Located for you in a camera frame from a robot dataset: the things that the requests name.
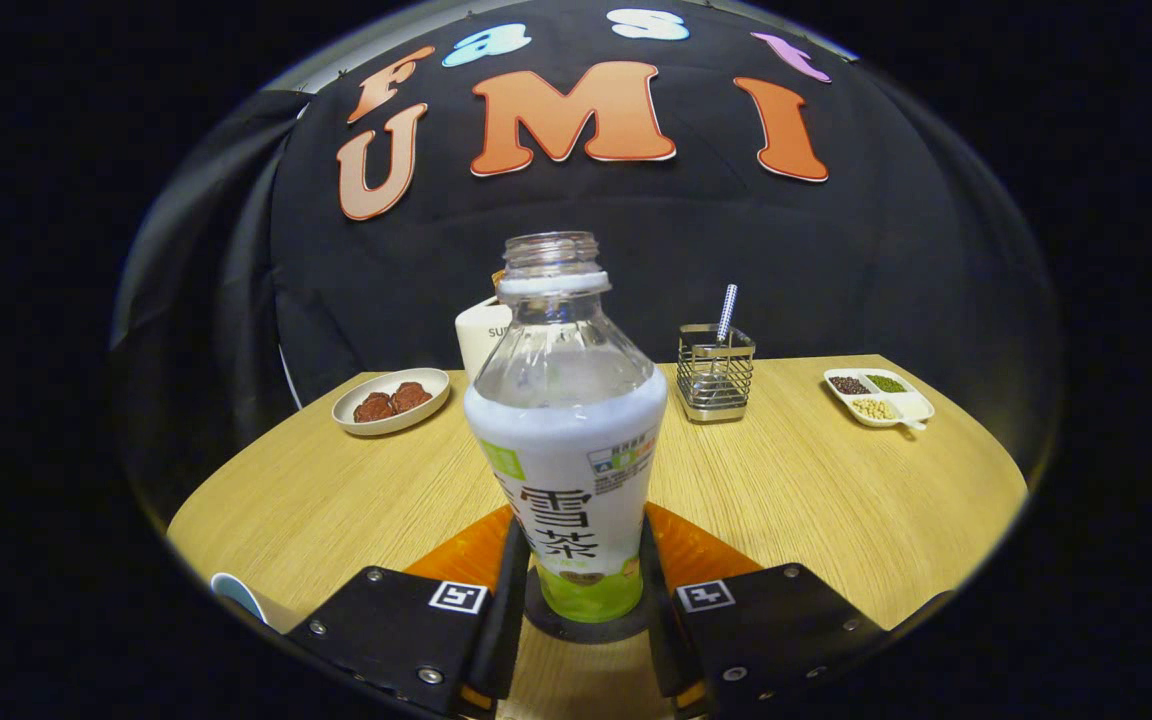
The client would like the dark brown round coaster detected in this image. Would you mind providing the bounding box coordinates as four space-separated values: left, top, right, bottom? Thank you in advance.
524 565 657 644

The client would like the black backdrop cloth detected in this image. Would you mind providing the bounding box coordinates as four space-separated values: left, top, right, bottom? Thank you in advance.
111 0 1062 531

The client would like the white cup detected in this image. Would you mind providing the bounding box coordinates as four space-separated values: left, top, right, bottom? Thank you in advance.
209 572 302 636

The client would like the clear juice bottle white label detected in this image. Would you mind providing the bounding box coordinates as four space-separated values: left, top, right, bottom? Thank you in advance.
463 232 669 624

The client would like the round white plate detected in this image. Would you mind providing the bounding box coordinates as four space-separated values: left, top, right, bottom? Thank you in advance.
332 367 451 437

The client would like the metal wire holder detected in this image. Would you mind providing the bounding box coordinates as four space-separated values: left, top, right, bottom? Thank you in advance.
677 323 757 424

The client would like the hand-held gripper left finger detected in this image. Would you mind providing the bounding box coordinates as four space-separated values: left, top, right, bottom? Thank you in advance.
286 505 534 720

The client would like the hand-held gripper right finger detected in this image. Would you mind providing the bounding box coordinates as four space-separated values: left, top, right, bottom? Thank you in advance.
639 503 887 716

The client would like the white toaster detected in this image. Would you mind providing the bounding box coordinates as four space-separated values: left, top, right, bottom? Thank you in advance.
454 268 517 383

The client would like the wooden table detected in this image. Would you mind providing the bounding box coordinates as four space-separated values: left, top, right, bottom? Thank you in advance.
166 354 1029 720

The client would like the divided white bean dish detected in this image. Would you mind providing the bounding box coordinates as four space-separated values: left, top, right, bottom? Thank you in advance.
823 367 936 433

